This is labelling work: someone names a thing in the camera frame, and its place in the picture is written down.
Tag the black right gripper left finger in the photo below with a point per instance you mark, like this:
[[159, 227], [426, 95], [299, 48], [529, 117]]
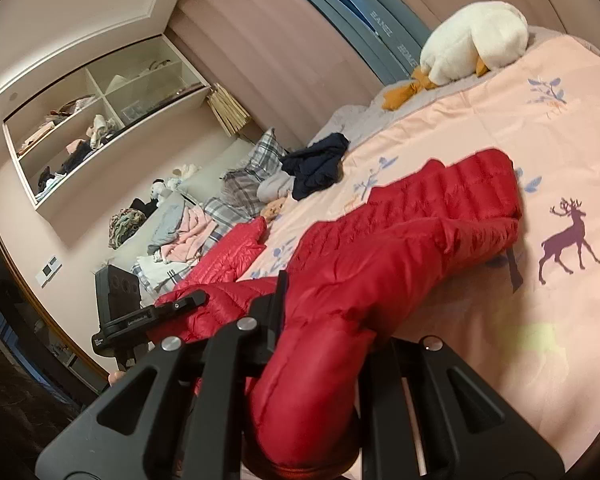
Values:
[[180, 413]]

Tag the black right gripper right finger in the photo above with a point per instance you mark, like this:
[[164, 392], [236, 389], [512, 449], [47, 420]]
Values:
[[426, 414]]

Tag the red down jacket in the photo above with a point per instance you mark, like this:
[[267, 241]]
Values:
[[352, 282], [229, 258]]

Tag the pile of pastel clothes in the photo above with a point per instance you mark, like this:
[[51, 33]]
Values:
[[174, 248]]

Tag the grey plaid pillow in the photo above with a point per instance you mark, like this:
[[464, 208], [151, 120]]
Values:
[[238, 201]]

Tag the pink printed duvet cover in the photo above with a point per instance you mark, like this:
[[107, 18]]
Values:
[[527, 319]]

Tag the light grey folded garment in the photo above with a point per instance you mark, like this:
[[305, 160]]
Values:
[[277, 186]]

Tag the beige curtain tassel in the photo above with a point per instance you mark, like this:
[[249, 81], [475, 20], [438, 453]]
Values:
[[230, 114]]

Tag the navy blue garment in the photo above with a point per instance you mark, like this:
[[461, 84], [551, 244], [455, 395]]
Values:
[[316, 167]]

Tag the pink curtain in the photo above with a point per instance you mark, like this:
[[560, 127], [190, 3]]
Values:
[[291, 69]]

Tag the white goose plush toy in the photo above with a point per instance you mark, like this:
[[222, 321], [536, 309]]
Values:
[[475, 40]]

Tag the white wall switch panel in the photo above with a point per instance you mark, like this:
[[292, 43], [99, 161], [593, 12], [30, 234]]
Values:
[[50, 268]]

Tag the white wall shelf unit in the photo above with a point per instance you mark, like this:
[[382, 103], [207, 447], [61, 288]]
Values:
[[85, 122]]

